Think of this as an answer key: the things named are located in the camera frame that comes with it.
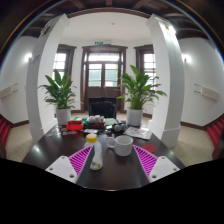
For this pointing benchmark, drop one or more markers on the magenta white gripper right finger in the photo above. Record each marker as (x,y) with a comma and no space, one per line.
(154,167)

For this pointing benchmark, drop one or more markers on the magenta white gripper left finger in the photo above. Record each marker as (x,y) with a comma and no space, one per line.
(70,168)

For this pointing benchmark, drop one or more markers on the red round coaster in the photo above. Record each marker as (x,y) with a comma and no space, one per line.
(149,147)

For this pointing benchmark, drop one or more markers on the clear bottle yellow cap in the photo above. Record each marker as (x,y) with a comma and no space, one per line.
(97,161)

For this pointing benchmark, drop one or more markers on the magazine on table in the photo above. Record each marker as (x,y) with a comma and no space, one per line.
(143,133)

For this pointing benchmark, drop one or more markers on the white ceramic mug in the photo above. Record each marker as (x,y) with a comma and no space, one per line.
(122,145)

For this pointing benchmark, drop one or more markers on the red box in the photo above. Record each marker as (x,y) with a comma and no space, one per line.
(74,125)

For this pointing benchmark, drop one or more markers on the tray with white cups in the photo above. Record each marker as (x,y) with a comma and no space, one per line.
(96,122)

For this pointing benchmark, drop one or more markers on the black round objects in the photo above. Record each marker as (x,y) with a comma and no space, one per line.
(120,127)

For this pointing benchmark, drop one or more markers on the left white pillar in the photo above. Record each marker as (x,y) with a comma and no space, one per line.
(40,114)

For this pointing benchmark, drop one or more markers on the white pillar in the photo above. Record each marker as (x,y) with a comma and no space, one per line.
(40,114)
(165,123)

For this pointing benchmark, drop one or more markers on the black chair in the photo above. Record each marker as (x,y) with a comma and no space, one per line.
(103,106)

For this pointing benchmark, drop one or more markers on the left potted green plant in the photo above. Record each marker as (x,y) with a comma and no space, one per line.
(59,93)

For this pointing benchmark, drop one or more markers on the potted green plant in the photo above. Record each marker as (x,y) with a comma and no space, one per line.
(59,93)
(140,89)

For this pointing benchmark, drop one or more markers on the right potted green plant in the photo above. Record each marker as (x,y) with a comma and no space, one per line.
(140,89)

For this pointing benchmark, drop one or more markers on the wooden double door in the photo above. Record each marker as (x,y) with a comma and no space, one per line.
(101,69)

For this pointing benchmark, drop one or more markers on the right white pillar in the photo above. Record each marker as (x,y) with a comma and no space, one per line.
(165,123)

